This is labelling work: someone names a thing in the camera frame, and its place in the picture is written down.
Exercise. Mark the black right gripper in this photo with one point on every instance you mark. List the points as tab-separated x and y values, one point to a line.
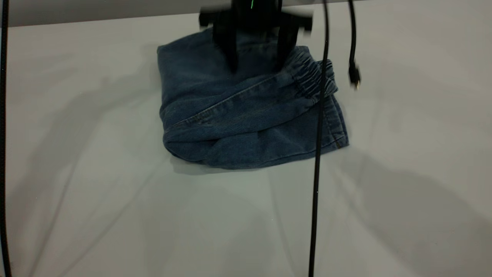
257	15

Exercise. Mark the blue denim jeans basketball print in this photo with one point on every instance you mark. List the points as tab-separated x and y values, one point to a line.
238	115

